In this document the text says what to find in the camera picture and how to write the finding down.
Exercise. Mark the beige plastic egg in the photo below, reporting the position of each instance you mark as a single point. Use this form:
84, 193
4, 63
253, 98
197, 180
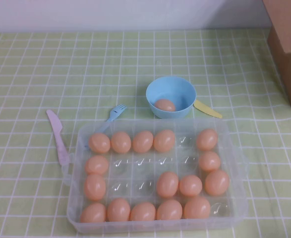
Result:
99, 142
93, 213
197, 207
190, 185
142, 212
167, 184
120, 141
96, 165
207, 139
216, 183
164, 140
209, 161
169, 210
142, 141
118, 209
94, 187
165, 104

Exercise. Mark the clear plastic egg box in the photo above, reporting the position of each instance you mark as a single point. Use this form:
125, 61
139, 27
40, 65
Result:
140, 164

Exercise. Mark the brown cardboard box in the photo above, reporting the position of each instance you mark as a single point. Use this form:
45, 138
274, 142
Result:
289, 37

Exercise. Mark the pale pink plastic knife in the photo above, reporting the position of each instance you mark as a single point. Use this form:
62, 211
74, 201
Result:
57, 134

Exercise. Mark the green checked tablecloth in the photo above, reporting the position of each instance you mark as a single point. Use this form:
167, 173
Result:
61, 74

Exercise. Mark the light blue plastic fork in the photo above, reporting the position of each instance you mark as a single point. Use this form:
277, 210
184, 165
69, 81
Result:
116, 112

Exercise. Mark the light blue plastic bowl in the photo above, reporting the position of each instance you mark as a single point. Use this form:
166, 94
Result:
175, 86

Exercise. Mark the yellow plastic knife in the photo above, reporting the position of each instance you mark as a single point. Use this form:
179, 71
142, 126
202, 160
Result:
207, 110

